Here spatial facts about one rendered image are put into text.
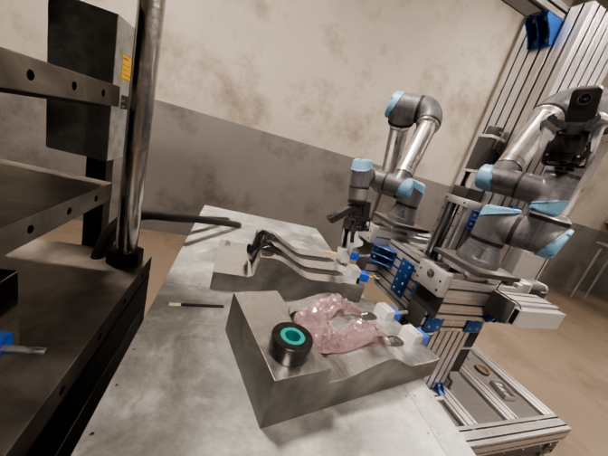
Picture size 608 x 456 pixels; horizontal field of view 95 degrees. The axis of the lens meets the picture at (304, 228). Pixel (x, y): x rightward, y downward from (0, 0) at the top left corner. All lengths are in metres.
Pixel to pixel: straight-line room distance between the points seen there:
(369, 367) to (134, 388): 0.45
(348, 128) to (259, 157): 1.10
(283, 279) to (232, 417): 0.43
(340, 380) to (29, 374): 0.55
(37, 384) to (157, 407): 0.21
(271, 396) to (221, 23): 3.05
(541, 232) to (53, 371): 1.31
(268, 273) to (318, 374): 0.40
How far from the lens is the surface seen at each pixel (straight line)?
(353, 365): 0.66
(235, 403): 0.63
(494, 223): 1.21
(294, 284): 0.91
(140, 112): 0.90
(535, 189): 0.96
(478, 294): 1.28
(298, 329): 0.58
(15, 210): 0.69
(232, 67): 3.17
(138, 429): 0.59
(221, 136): 3.12
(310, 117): 3.29
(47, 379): 0.70
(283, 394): 0.56
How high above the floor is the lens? 1.28
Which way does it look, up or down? 16 degrees down
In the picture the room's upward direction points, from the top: 16 degrees clockwise
